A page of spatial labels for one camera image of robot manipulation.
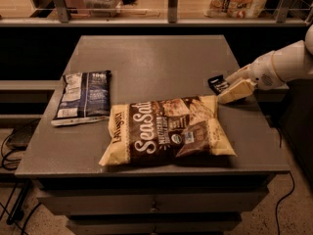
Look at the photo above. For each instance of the colourful snack bag on shelf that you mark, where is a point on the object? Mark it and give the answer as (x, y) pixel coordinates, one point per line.
(238, 9)

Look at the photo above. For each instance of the black device on left floor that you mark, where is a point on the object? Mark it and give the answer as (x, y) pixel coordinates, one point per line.
(20, 138)

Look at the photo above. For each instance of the blue chip bag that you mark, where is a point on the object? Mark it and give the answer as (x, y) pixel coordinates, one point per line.
(85, 99)

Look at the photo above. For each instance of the clear plastic container on shelf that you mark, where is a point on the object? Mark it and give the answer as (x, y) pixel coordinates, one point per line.
(102, 8)

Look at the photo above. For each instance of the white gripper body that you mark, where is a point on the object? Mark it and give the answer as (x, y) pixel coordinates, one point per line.
(262, 71)

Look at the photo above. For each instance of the metal shelf rail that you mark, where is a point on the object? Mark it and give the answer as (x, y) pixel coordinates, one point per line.
(147, 13)

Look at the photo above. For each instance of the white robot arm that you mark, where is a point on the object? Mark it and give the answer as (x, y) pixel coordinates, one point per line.
(295, 61)

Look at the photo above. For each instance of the yellow brown sea salt chip bag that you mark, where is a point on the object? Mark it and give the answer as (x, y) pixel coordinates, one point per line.
(166, 130)

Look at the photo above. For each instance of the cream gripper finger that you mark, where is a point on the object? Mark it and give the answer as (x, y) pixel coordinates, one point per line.
(240, 73)
(238, 90)

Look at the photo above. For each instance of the black rxbar chocolate bar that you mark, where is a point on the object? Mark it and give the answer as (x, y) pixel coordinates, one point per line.
(218, 84)

